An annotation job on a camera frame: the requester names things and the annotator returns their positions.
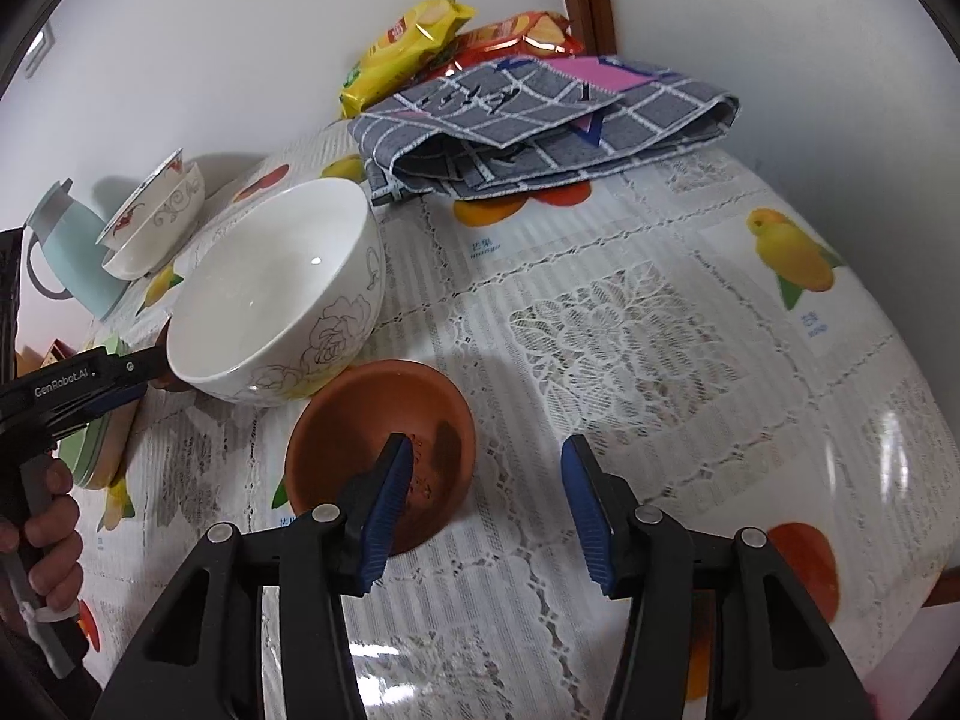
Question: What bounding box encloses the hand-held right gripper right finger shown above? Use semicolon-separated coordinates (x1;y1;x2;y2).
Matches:
561;433;875;720

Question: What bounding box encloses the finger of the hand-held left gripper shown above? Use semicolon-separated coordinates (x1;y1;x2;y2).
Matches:
45;386;147;428
90;345;172;391

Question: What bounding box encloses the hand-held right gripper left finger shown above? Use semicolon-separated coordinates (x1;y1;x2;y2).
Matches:
91;433;416;720

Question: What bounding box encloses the green plastic plate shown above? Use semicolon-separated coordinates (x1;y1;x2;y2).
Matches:
58;337;130;485

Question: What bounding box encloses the large white flower-outline bowl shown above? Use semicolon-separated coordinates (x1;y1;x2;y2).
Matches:
166;178;387;408

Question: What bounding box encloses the person's left hand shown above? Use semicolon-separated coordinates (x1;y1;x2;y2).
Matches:
0;457;85;642

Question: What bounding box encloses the light blue thermos jug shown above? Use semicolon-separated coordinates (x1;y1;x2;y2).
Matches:
21;178;132;320

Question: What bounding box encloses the grey vine patterned white bowl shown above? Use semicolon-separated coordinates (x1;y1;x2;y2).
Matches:
101;157;206;280

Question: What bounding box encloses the blue patterned white bowl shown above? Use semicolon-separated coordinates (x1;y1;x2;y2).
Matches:
95;148;187;252

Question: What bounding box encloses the fruit printed tablecloth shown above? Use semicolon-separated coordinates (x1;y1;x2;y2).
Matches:
75;116;960;720

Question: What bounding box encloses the grey checked cloth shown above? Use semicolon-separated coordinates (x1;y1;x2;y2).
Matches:
347;54;740;205

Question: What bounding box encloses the yellow chip bag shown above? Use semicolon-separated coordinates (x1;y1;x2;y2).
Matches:
339;0;478;119

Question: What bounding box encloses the pink paper sheet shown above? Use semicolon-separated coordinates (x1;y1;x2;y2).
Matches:
559;55;653;91

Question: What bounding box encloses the red chip bag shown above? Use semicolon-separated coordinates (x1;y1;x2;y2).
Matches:
439;11;584;80

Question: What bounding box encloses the white light switch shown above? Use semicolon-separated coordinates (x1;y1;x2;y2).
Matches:
26;24;57;77

